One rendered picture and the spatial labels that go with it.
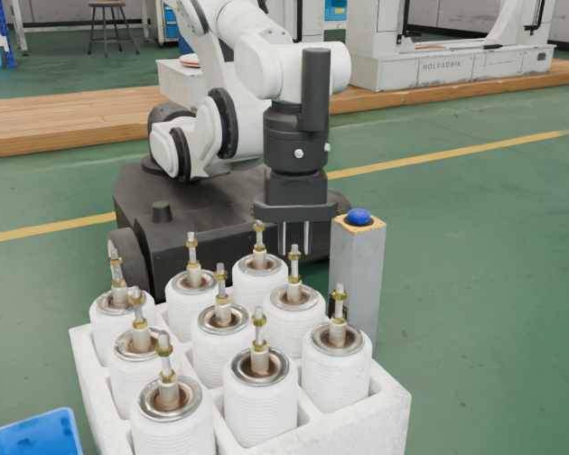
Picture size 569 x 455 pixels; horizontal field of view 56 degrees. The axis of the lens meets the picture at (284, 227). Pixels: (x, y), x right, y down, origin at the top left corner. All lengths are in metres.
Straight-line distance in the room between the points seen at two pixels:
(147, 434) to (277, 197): 0.33
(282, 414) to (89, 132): 2.06
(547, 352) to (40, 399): 1.00
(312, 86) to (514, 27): 3.63
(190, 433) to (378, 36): 2.90
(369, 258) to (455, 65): 2.80
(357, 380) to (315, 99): 0.37
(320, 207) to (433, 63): 2.85
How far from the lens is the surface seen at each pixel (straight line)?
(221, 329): 0.77
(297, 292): 0.82
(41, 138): 2.58
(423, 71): 3.49
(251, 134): 1.05
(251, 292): 0.90
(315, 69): 0.64
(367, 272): 0.96
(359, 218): 0.92
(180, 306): 0.86
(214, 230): 1.20
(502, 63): 3.97
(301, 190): 0.73
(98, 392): 0.82
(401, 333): 1.21
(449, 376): 1.12
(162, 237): 1.17
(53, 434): 0.92
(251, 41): 0.70
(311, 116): 0.66
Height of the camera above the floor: 0.70
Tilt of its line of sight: 25 degrees down
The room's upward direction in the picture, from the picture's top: straight up
